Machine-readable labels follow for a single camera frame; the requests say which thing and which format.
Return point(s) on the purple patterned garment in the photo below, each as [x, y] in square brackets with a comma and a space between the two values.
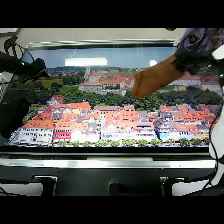
[196, 45]

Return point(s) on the silver frame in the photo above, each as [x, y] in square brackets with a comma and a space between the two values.
[106, 163]

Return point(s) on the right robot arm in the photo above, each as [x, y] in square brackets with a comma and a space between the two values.
[217, 140]

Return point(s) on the brown garment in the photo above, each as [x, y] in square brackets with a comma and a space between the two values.
[153, 78]

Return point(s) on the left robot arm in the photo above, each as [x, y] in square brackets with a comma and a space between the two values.
[13, 115]

